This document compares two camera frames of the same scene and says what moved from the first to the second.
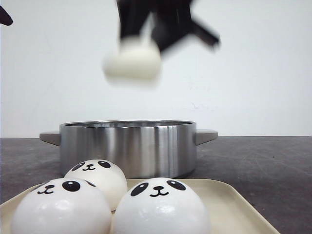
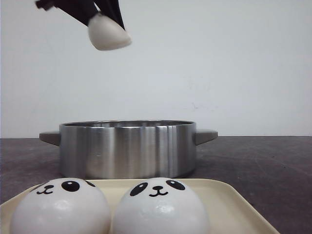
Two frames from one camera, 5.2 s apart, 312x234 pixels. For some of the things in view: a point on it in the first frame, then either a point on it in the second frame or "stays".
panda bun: (161, 205) stays
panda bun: (64, 205) stays
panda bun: (110, 180) to (106, 34)
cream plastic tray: (233, 207) stays
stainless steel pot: (143, 148) stays
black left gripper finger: (5, 18) to (82, 10)
